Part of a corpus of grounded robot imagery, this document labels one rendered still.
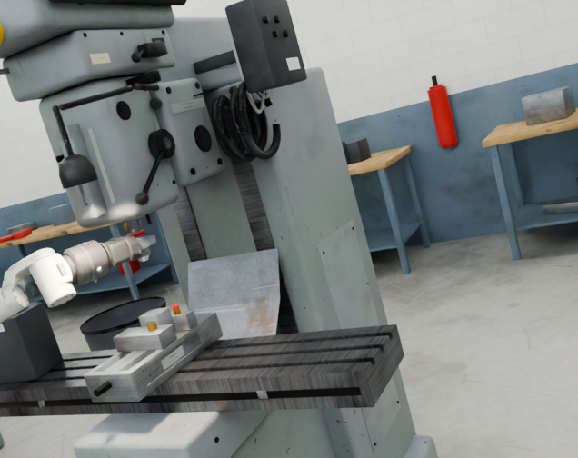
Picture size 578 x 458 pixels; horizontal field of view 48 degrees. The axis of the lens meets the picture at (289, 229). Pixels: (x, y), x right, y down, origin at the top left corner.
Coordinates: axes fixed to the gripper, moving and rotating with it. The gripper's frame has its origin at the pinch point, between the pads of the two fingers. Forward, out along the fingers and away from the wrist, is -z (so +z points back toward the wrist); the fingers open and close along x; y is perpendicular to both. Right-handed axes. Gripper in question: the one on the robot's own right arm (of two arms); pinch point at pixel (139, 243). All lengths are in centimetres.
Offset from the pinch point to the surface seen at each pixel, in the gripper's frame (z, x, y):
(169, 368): 5.8, -7.2, 29.7
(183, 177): -13.3, -6.3, -12.3
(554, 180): -410, 106, 84
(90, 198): 11.3, -6.2, -14.1
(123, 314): -82, 205, 67
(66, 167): 19.0, -17.2, -21.9
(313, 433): -32, -5, 68
